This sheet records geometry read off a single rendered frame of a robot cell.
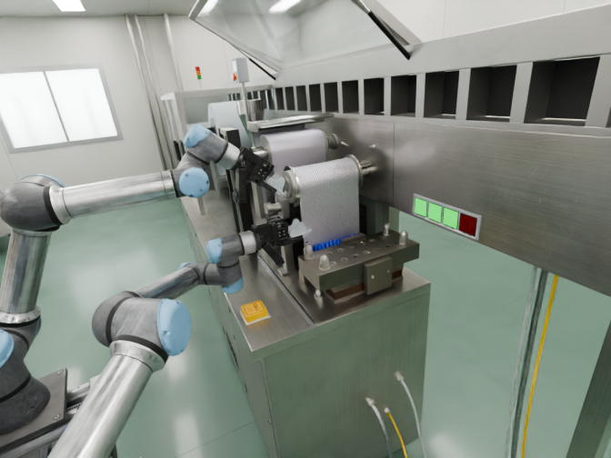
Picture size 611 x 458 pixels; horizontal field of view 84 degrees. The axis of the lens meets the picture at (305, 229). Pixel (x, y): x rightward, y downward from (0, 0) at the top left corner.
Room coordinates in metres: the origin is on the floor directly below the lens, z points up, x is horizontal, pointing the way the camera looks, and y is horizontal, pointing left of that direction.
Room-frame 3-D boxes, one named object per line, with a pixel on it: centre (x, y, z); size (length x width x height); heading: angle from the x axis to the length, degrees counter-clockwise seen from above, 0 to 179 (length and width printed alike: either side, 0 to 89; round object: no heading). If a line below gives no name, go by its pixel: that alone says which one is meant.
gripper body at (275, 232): (1.06, 0.12, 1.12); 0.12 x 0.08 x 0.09; 113
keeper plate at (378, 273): (0.97, -0.23, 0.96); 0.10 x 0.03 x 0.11; 113
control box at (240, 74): (1.67, 0.23, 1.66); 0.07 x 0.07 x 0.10; 23
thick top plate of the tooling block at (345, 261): (1.05, -0.18, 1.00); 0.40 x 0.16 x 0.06; 113
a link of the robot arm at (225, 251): (0.99, 0.27, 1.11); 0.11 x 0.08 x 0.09; 113
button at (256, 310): (0.92, 0.19, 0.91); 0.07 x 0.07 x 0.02; 23
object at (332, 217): (1.15, -0.10, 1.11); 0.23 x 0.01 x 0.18; 113
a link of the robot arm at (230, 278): (1.00, 0.28, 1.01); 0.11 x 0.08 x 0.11; 76
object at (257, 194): (1.86, 0.22, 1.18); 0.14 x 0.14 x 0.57
